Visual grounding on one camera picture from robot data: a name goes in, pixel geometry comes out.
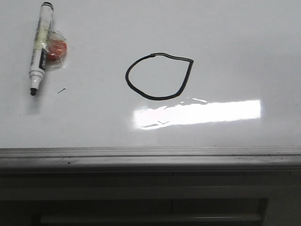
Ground red magnet taped to marker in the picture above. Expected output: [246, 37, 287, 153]
[46, 31, 68, 71]

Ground white black whiteboard marker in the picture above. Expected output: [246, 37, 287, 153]
[29, 2, 54, 96]

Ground white whiteboard with aluminium frame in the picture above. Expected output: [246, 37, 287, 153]
[0, 0, 301, 173]

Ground grey table frame under board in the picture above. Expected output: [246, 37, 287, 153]
[0, 171, 301, 226]

